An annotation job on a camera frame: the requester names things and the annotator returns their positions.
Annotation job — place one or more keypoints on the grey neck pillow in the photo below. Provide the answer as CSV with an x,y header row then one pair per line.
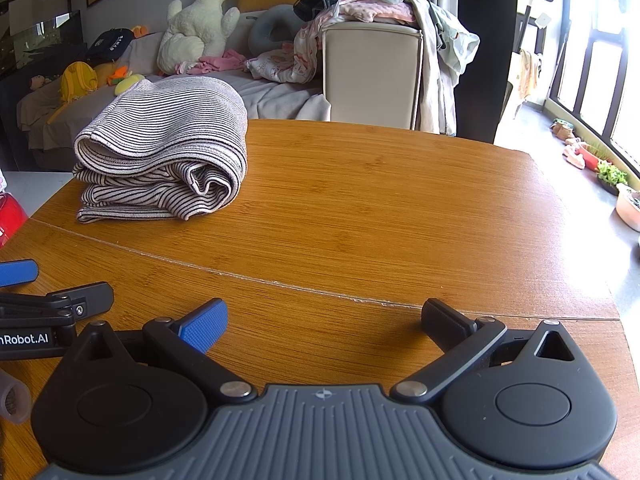
x,y
262,30

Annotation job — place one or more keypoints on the yellow backpack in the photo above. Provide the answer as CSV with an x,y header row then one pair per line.
x,y
77,80

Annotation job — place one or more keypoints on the black glass cabinet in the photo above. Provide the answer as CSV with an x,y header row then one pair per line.
x,y
50,40

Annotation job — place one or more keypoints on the small doll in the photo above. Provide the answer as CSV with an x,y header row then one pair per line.
x,y
39,82

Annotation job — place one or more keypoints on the red plastic object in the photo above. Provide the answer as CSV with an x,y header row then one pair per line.
x,y
11,217

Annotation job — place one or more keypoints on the small orange toy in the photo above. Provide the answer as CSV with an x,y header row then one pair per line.
x,y
140,31

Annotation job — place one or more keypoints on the pink basin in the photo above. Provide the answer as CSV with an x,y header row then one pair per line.
x,y
629,210

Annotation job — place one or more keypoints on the pink floral blanket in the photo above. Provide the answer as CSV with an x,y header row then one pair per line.
x,y
295,62

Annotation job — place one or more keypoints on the black cap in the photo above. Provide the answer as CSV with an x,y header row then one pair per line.
x,y
107,42

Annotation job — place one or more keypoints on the yellow-green plush toy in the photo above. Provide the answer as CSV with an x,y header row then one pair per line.
x,y
127,86

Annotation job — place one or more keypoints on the beige hanging towel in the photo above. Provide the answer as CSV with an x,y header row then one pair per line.
x,y
529,75

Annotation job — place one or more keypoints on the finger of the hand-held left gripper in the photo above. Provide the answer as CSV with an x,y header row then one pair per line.
x,y
17,272
85,297

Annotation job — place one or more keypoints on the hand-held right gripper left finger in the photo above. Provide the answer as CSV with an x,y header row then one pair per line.
x,y
205,325

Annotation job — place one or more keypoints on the striped sweater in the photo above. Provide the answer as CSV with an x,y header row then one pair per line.
x,y
165,125

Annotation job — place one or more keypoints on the white plush duck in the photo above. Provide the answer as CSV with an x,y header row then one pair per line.
x,y
200,30

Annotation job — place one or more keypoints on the sofa with grey sheet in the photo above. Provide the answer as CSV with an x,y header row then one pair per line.
x,y
280,100

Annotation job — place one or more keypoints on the pink cloth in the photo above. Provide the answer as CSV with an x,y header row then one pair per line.
x,y
222,61

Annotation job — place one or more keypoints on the pink baby shoes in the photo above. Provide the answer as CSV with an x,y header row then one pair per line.
x,y
575,157

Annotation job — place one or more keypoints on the orange and yellow plush toy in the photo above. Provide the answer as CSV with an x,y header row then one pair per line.
x,y
119,75

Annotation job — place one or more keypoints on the red plant pot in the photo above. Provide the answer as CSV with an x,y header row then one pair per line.
x,y
591,162

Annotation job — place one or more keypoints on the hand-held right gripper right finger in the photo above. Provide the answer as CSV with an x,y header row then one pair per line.
x,y
440,322

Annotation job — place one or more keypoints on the translucent plastic cup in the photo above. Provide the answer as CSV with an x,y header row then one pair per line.
x,y
12,400

